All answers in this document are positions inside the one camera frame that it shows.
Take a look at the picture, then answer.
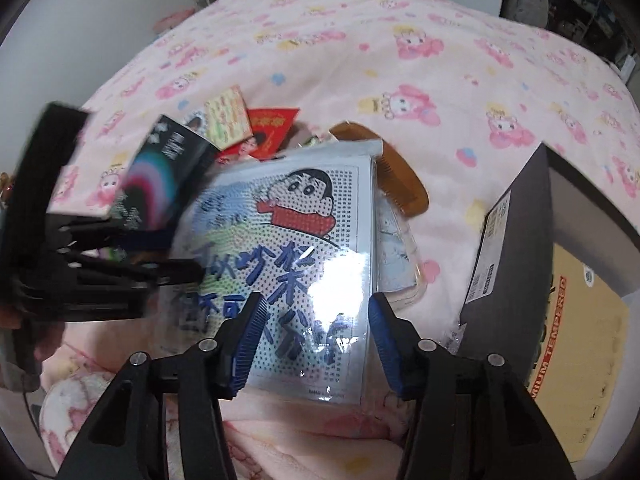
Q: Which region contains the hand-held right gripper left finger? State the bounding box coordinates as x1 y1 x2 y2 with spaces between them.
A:
57 292 266 480

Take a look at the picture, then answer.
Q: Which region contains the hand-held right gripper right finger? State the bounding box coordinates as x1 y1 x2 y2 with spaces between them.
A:
369 292 578 480

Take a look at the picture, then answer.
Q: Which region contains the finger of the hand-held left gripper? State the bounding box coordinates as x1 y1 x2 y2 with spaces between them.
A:
60 225 171 257
72 252 207 290

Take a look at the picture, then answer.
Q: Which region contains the clear plastic bag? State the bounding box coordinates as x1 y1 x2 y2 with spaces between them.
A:
442 322 468 358

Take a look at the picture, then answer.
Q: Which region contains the black box with rainbow print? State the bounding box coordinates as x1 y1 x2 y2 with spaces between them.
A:
112 115 221 243

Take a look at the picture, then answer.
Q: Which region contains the clear pack with blue drawing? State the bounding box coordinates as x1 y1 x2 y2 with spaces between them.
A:
375 195 426 306

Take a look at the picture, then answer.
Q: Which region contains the cartoon print craft pack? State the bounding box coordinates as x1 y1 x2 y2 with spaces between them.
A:
165 140 383 406

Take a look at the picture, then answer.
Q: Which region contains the large black container box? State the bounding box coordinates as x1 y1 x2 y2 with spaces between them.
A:
459 142 640 468

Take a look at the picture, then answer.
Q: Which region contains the person's left hand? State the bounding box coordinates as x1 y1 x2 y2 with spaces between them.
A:
0 310 68 361

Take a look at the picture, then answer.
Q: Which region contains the wooden comb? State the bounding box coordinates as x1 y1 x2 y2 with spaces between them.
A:
330 121 431 218

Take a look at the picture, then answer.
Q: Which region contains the green patterned card packet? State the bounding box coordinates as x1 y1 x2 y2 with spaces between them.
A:
202 87 253 150

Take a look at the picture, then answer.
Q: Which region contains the red envelope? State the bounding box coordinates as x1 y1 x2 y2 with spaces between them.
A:
220 107 301 162

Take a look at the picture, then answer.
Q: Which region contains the brown cardboard pack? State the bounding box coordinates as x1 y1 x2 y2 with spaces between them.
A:
525 242 636 466

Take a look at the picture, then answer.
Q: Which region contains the pink printed blanket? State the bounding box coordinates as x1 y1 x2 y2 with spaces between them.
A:
37 0 640 480

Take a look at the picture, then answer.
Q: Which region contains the cluttered shelf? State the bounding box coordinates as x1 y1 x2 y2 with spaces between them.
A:
502 0 640 86

